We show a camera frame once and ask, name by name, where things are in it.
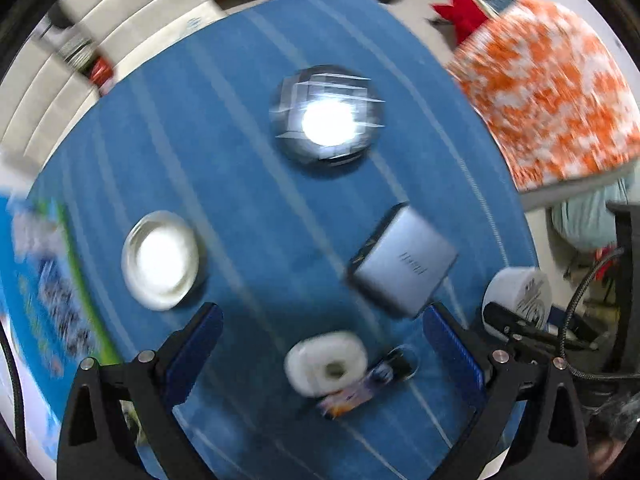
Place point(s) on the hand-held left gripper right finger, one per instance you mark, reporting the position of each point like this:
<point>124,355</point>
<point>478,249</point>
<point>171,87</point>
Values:
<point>452,355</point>

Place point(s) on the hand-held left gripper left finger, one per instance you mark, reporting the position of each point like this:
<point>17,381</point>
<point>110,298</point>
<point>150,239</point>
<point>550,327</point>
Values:
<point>195,355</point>

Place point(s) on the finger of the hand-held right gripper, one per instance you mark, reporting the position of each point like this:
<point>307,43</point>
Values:
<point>510,319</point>

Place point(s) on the white round tin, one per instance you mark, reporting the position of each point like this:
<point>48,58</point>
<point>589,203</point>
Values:
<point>520,287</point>

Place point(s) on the small colourful tube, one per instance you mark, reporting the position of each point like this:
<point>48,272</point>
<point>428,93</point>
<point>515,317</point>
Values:
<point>372,379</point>

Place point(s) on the silver round tin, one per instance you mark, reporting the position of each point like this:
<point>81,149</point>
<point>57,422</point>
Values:
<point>160,260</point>

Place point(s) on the dark grey square box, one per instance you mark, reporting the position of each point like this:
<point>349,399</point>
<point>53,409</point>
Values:
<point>402,262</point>

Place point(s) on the white earbud case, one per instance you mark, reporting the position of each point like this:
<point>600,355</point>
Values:
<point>325,366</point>

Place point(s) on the blue cardboard box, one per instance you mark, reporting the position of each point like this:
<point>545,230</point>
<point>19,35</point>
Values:
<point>55,310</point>

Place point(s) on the black patterned round tin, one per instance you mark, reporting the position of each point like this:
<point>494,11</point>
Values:
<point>327,115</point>

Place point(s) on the small red cloth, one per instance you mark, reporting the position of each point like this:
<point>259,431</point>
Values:
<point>607,257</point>

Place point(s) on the teal cloth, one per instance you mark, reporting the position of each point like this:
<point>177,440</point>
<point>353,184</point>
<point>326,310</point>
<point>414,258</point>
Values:
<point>587,220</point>

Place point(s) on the blue striped blanket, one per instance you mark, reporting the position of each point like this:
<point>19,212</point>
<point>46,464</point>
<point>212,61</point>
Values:
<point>280,220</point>

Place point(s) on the orange floral chair cover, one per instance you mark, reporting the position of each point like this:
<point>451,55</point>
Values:
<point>550,90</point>

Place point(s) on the white padded chair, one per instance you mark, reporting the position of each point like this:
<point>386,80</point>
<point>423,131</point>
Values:
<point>150,15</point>
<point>40,110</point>

